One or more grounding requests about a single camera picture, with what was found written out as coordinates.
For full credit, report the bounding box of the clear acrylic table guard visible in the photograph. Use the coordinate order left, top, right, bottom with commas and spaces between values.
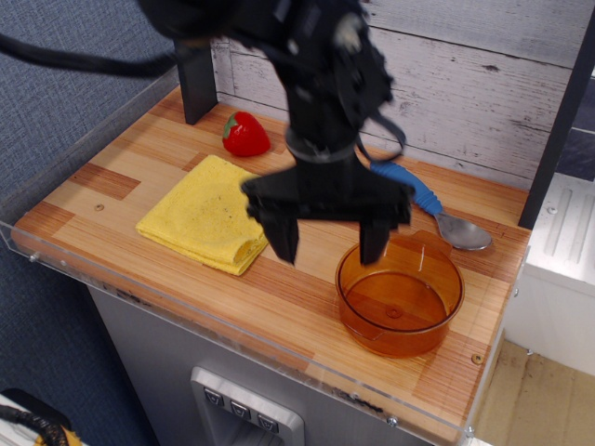
1, 62, 528, 443

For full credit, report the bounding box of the dark grey post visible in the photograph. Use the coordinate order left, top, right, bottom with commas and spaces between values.
518, 12, 594, 230
174, 41, 218, 125

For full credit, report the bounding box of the dark grey right post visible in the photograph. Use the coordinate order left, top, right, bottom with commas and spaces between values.
518, 12, 594, 230

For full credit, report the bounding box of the white ribbed appliance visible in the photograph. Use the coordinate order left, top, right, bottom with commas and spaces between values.
503, 174, 594, 374

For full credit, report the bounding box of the dark grey left post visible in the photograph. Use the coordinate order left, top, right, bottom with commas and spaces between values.
174, 41, 218, 125

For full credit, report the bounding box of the orange transparent plastic pot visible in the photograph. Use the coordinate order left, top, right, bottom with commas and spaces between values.
336, 230, 465, 358

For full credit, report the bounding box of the yellow black object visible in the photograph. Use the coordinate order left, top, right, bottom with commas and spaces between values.
1, 405, 84, 446

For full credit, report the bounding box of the black braided cable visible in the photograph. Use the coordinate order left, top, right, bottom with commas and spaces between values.
0, 32, 180, 78

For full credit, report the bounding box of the blue handled metal spoon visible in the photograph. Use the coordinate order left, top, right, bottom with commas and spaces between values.
370, 162, 492, 251

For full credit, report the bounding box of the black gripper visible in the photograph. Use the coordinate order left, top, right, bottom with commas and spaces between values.
242, 153, 413, 265

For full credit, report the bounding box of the grey cabinet with buttons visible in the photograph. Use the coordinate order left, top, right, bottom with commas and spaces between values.
90, 288, 424, 445

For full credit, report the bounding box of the yellow folded cloth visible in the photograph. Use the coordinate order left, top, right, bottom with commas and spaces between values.
136, 155, 268, 276

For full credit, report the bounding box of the red plastic strawberry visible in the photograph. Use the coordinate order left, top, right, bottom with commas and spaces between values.
222, 111, 271, 157

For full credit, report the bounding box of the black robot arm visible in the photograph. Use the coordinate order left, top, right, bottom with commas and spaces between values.
140, 1, 413, 265

